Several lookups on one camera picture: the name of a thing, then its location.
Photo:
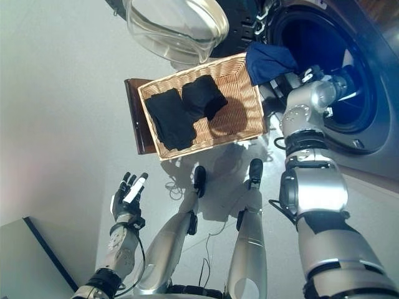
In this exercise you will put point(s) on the silver left robot leg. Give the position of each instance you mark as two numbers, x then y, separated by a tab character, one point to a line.
174	236

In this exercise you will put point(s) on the black shirt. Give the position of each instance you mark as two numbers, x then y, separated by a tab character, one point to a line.
202	96

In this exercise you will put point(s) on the black folded trousers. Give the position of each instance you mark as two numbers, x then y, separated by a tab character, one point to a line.
171	124

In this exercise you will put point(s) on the silver right robot leg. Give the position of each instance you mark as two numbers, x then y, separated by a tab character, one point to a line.
247	243

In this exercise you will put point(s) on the round glass washer door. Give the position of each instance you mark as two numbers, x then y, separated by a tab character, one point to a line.
174	25

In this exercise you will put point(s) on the robot waist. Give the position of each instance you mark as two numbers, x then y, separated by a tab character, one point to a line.
187	291

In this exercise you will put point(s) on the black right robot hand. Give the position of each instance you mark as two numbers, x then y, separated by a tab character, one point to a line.
349	82

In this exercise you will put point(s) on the silver robot leg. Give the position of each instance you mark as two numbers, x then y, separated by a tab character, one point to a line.
247	243
174	236

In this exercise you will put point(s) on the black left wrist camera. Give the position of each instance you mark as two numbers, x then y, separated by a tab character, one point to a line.
139	223

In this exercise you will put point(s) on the large wicker laundry basket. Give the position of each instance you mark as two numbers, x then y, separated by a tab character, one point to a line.
243	102

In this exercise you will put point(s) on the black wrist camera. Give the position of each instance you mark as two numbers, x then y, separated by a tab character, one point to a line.
139	223
311	74

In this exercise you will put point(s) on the brown wooden stool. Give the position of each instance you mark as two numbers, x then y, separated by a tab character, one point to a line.
134	115

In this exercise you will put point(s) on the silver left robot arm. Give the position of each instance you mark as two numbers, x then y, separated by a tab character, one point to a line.
121	249

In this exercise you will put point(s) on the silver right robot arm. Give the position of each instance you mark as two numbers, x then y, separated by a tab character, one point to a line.
321	193

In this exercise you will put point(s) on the blue garment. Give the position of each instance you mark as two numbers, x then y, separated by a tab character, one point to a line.
268	63

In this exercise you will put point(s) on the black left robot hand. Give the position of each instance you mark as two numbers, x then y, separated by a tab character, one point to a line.
124	205

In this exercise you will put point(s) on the black baseboard strip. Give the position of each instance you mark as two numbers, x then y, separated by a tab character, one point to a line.
51	253

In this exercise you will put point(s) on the grey front-load washing machine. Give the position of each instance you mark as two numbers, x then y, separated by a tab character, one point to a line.
380	78

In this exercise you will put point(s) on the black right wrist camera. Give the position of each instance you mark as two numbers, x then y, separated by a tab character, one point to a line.
311	74

